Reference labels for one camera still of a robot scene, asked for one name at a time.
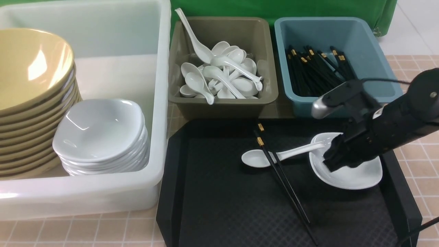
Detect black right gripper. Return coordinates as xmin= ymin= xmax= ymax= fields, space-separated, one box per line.
xmin=323 ymin=120 xmax=386 ymax=172

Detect white square dish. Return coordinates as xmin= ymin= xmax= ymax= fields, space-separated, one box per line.
xmin=309 ymin=132 xmax=383 ymax=190

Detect black chopstick gold band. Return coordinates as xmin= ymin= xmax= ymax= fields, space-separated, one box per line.
xmin=254 ymin=130 xmax=319 ymax=246
xmin=257 ymin=123 xmax=311 ymax=224

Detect white soup spoon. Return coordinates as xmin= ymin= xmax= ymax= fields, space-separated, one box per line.
xmin=241 ymin=142 xmax=325 ymax=168

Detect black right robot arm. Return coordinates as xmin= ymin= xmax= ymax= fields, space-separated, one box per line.
xmin=312 ymin=68 xmax=439 ymax=172

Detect pile of black chopsticks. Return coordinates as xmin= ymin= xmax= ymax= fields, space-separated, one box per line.
xmin=284 ymin=45 xmax=358 ymax=97

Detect blue plastic chopstick bin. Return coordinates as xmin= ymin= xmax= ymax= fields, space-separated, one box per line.
xmin=274 ymin=17 xmax=396 ymax=118

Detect green backdrop cloth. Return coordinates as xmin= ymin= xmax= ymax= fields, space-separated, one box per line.
xmin=1 ymin=0 xmax=396 ymax=48

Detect pile of white spoons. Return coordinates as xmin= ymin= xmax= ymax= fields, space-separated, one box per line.
xmin=179 ymin=41 xmax=262 ymax=105

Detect olive plastic spoon bin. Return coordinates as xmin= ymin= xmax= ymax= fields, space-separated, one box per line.
xmin=168 ymin=16 xmax=278 ymax=121

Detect black plastic serving tray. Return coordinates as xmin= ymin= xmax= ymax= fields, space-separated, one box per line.
xmin=156 ymin=119 xmax=422 ymax=247

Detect upright white spoon in bin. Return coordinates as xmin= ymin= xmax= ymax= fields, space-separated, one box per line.
xmin=175 ymin=8 xmax=214 ymax=64

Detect large white plastic tub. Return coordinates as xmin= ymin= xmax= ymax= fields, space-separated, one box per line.
xmin=1 ymin=0 xmax=171 ymax=221

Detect stack of white dishes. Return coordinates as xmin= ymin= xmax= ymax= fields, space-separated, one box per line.
xmin=52 ymin=99 xmax=150 ymax=176

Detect stack of yellow bowls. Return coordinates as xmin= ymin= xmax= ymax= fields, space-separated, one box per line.
xmin=0 ymin=28 xmax=82 ymax=181

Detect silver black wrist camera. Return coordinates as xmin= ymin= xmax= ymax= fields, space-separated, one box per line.
xmin=311 ymin=79 xmax=381 ymax=122

